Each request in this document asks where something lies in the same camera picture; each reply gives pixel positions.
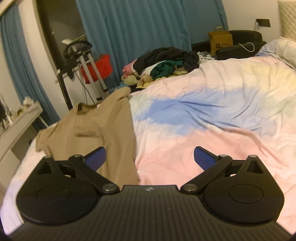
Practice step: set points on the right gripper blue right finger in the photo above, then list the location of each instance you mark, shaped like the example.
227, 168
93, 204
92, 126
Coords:
224, 175

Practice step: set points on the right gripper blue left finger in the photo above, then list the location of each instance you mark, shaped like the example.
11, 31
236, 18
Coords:
77, 175

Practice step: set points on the tan t-shirt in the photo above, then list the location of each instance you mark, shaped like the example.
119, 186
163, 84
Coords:
87, 127

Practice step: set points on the pile of dark clothes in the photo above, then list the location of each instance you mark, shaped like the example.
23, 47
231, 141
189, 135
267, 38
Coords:
159, 64

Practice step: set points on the white dresser desk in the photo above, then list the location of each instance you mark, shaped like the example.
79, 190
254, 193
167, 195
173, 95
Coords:
10, 160

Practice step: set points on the red fabric basket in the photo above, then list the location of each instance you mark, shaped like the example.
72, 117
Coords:
103, 65

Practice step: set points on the garment steamer stand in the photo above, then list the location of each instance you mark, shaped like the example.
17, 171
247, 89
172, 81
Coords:
77, 54

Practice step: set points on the black bedside seat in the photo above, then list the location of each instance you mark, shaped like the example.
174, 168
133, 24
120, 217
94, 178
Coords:
246, 43

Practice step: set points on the brown paper bag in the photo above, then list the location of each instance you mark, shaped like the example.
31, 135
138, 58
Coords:
219, 39

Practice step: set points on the pastel pillow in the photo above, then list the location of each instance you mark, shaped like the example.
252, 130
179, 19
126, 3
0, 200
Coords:
283, 49

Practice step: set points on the blue curtain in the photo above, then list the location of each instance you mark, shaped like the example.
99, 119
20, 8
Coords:
20, 66
125, 30

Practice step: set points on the left blue curtain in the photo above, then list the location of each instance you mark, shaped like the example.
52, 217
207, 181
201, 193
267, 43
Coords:
20, 66

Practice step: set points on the quilted beige headboard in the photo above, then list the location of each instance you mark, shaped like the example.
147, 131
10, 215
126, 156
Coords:
287, 18

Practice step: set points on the wall power socket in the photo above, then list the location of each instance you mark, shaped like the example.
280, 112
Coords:
263, 23

